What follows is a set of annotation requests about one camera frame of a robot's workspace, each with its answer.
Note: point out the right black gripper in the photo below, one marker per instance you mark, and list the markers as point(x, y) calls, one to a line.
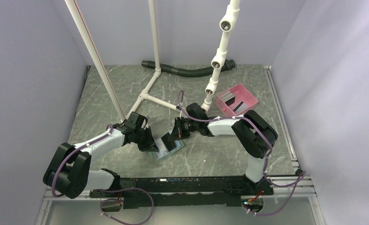
point(178, 132)

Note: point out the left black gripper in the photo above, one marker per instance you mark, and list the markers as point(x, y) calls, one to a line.
point(149, 146)

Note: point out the black credit card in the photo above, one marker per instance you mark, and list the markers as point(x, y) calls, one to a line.
point(171, 140)

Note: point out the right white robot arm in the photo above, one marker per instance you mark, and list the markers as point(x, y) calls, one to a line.
point(253, 132)

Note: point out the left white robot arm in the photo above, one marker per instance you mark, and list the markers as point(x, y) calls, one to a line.
point(69, 173)

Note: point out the grey card stack in tray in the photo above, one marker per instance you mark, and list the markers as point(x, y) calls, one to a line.
point(228, 98)

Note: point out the black striped card in tray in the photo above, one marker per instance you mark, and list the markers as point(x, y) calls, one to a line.
point(240, 107)

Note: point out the pink plastic card tray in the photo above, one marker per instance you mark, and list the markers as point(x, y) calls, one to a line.
point(241, 94)

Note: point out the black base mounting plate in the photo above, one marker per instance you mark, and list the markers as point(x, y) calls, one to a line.
point(183, 191)

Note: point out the white PVC pipe frame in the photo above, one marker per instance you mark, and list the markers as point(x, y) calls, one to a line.
point(227, 24)

